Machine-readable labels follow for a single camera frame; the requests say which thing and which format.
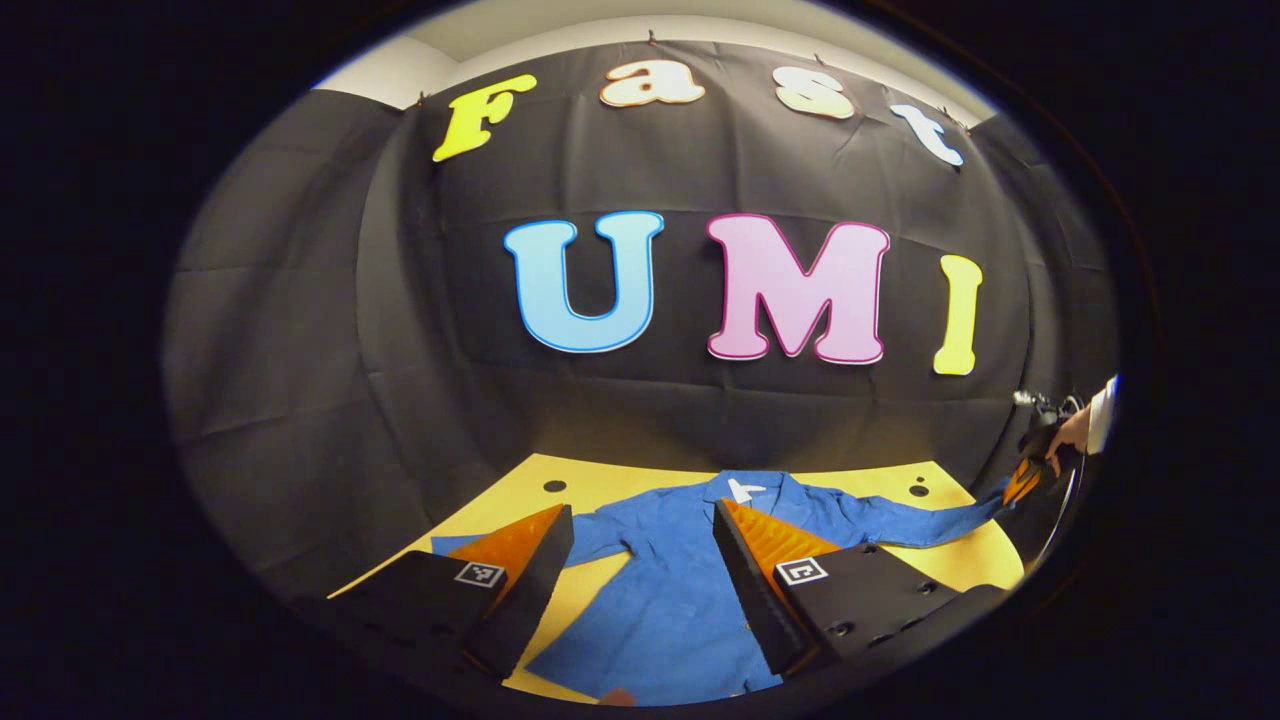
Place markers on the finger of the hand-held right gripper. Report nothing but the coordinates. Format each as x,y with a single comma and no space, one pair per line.
1022,480

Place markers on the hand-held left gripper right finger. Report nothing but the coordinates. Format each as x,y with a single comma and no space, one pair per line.
760,600

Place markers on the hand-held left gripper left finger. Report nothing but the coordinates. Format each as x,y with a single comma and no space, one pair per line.
530,600

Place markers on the blue shirt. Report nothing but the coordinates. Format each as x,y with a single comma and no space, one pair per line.
670,580

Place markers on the black backdrop cloth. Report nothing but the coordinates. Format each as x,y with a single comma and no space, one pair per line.
300,350

